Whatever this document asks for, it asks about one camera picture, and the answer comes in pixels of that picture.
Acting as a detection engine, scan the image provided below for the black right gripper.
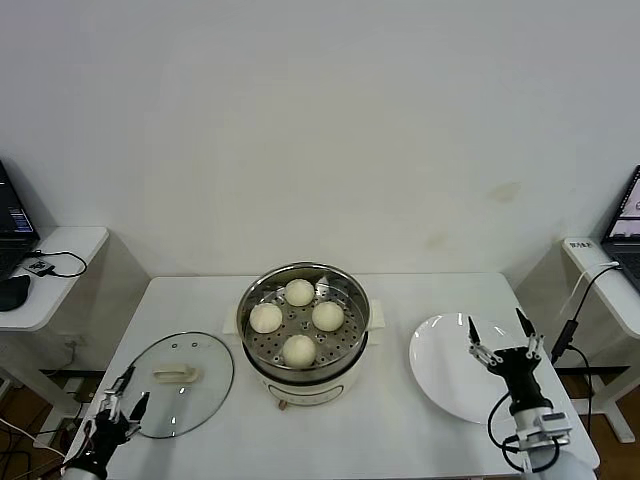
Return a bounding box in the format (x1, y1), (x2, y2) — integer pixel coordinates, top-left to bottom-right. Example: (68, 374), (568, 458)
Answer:
(469, 307), (544, 409)

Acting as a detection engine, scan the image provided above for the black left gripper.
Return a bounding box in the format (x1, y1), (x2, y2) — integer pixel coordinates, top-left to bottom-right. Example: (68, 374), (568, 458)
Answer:
(83, 366), (151, 469)

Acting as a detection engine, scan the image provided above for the round glass lid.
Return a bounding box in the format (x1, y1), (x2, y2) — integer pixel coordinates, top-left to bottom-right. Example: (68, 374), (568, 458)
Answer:
(116, 329), (235, 440)

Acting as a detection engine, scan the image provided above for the white steamed baozi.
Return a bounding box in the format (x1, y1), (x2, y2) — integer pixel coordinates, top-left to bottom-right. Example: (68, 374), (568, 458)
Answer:
(284, 278), (316, 307)
(248, 303), (284, 334)
(282, 334), (318, 367)
(311, 301), (346, 332)

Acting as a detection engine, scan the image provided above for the perforated steel steamer pot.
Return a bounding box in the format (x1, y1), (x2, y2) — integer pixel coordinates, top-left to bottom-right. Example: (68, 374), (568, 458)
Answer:
(236, 261), (372, 379)

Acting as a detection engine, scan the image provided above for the white power strip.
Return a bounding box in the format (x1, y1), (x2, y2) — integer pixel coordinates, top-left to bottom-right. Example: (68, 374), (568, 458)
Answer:
(63, 377), (96, 405)

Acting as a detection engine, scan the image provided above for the round white plate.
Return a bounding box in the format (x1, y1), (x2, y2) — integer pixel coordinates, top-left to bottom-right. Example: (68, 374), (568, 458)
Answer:
(408, 312), (535, 425)

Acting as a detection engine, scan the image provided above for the white side table with label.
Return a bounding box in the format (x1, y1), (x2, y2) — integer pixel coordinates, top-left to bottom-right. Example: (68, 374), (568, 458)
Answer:
(559, 235), (640, 444)

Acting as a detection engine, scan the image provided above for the black cat-shaped mouse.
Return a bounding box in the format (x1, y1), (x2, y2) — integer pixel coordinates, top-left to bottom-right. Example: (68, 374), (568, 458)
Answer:
(0, 274), (32, 312)

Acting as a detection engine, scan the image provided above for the black laptop with light screen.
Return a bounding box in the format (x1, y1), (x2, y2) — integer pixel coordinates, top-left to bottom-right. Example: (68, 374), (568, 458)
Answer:
(601, 165), (640, 291)

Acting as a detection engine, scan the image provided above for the white side table rounded corner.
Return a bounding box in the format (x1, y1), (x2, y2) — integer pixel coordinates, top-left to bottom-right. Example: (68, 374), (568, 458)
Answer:
(0, 226), (110, 419)

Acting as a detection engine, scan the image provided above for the cream electric cooker base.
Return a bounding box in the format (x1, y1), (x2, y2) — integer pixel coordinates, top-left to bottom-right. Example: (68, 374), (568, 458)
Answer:
(222, 298), (387, 412)

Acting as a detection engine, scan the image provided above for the black laptop with dark screen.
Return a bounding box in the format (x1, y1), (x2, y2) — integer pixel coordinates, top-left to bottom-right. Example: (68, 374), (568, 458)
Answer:
(0, 159), (41, 281)

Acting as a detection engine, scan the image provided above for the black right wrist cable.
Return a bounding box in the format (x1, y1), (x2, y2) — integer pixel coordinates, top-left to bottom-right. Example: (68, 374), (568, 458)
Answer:
(487, 394), (561, 474)

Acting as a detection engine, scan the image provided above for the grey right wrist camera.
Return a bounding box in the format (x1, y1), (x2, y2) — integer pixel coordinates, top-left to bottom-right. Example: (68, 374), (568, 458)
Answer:
(532, 410), (574, 444)

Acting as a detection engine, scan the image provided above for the white charging cable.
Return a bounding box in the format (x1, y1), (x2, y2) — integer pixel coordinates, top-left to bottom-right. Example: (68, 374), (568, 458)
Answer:
(559, 259), (621, 316)

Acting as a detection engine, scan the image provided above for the white floor cable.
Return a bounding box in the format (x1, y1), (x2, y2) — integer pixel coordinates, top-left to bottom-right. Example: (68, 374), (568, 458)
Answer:
(0, 417), (66, 459)

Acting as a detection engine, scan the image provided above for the thin black looped cable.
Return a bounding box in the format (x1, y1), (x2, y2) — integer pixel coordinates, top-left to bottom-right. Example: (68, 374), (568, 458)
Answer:
(27, 248), (88, 280)

